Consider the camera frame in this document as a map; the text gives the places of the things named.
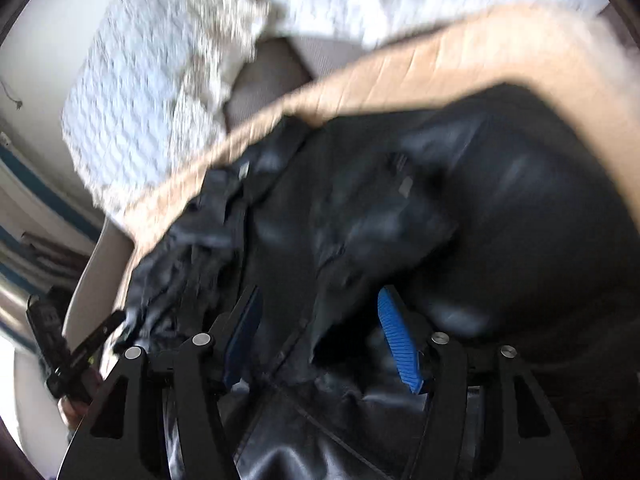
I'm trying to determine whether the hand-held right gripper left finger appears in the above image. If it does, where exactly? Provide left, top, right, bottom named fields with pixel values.
left=57, top=285, right=264, bottom=480

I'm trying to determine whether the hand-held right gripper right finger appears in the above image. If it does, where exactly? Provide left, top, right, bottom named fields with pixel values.
left=377, top=285, right=583, bottom=480

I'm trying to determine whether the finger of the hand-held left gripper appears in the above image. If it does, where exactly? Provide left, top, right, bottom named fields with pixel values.
left=64, top=309, right=127, bottom=363

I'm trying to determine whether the black leather jacket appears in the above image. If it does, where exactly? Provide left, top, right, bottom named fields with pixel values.
left=112, top=82, right=640, bottom=480

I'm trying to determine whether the person's left hand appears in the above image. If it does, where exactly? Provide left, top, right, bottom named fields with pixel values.
left=57, top=385, right=103, bottom=433

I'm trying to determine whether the blue-grey quilted lace pillow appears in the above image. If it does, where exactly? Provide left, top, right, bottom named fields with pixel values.
left=60, top=0, right=271, bottom=211

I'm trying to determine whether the grey-brown bed sheet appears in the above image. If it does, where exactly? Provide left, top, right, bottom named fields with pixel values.
left=225, top=37, right=313, bottom=126

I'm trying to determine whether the beige quilted blanket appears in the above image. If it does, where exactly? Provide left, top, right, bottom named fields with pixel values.
left=122, top=2, right=640, bottom=261

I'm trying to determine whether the beige upholstered bed frame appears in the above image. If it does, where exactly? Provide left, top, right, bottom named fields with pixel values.
left=62, top=217, right=143, bottom=356

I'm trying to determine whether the thin wall cable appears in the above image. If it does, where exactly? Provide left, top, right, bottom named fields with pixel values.
left=0, top=77, right=24, bottom=112

